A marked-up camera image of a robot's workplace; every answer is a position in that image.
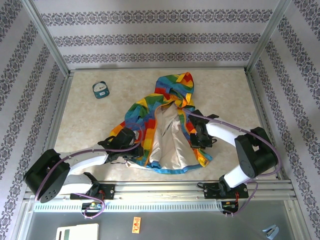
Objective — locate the rainbow patchwork hooded jacket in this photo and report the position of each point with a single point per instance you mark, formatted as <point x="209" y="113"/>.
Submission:
<point x="170" y="140"/>

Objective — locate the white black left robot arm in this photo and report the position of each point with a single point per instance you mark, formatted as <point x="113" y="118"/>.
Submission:
<point x="82" y="162"/>

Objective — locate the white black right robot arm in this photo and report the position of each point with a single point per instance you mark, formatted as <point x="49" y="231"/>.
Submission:
<point x="222" y="130"/>

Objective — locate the small teal scale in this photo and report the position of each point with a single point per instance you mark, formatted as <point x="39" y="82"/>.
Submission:
<point x="100" y="89"/>

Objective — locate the grey metal shelf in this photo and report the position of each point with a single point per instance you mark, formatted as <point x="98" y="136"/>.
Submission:
<point x="200" y="225"/>

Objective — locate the orange printed card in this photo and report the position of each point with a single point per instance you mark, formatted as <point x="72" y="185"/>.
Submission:
<point x="136" y="225"/>

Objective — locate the white flat device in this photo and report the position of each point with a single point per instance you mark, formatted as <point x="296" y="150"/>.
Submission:
<point x="80" y="232"/>

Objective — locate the grey-blue plastic clip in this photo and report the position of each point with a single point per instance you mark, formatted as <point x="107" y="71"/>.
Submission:
<point x="271" y="231"/>

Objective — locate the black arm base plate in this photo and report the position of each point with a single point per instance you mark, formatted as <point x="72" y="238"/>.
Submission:
<point x="212" y="191"/>
<point x="108" y="191"/>

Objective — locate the aluminium mounting rail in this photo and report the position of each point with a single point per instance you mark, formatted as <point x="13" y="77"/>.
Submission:
<point x="160" y="190"/>

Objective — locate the aluminium table side rail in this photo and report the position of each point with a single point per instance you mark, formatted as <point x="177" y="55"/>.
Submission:
<point x="58" y="117"/>
<point x="262" y="120"/>

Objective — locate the aluminium frame crossbar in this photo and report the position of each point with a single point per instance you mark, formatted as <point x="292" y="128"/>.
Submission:
<point x="157" y="69"/>

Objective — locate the aluminium frame post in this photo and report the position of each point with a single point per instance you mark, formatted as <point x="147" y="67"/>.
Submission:
<point x="46" y="37"/>
<point x="267" y="37"/>

